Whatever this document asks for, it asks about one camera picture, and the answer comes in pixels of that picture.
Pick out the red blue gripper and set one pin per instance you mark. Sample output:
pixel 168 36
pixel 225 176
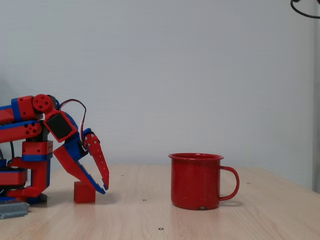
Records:
pixel 74 150

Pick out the red cube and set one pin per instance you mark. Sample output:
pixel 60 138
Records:
pixel 83 193

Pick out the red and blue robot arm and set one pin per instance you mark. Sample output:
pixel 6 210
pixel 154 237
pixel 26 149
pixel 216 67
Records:
pixel 25 130

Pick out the red enamel mug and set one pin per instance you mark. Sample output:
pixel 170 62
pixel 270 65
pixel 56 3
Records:
pixel 195 182

